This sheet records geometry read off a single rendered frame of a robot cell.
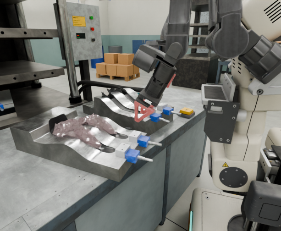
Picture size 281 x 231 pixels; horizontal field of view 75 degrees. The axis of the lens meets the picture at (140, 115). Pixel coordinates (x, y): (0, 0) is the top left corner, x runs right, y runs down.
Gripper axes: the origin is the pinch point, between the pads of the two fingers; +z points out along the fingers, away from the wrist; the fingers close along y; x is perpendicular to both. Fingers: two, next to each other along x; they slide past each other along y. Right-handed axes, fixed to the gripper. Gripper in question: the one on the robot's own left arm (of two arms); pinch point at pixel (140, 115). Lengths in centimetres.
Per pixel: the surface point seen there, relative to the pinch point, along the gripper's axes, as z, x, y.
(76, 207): 25.4, -2.0, 23.5
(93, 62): 240, -317, -646
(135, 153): 11.5, 5.4, 4.6
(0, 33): 15, -89, -27
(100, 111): 26.9, -22.6, -30.3
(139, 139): 12.1, 4.1, -4.8
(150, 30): 41, -184, -781
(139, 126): 15.4, 0.9, -18.9
